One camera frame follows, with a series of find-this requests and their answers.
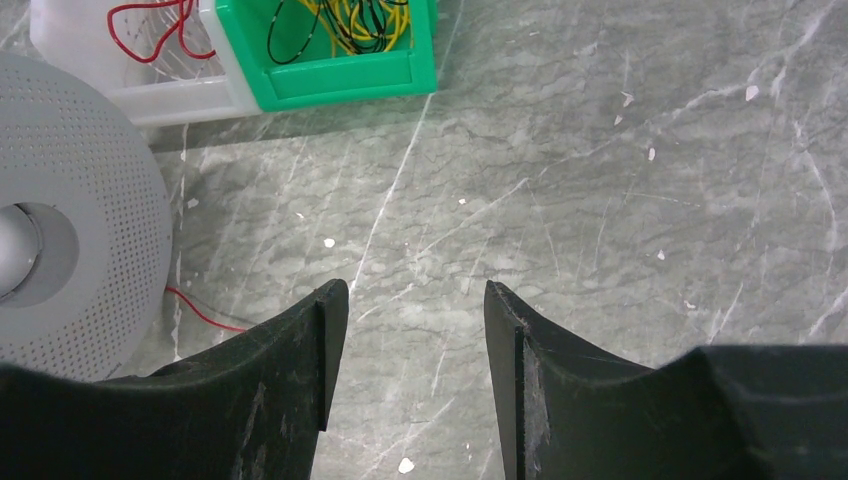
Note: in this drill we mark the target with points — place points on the white filament spool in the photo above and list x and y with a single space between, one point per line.
86 229

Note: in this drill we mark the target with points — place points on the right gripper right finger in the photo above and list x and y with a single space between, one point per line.
567 409

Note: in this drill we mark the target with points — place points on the white plastic bin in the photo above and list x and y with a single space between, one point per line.
161 62

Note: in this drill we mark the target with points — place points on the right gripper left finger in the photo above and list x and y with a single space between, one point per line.
251 407

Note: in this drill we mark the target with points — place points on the green plastic bin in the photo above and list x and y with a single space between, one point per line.
297 54

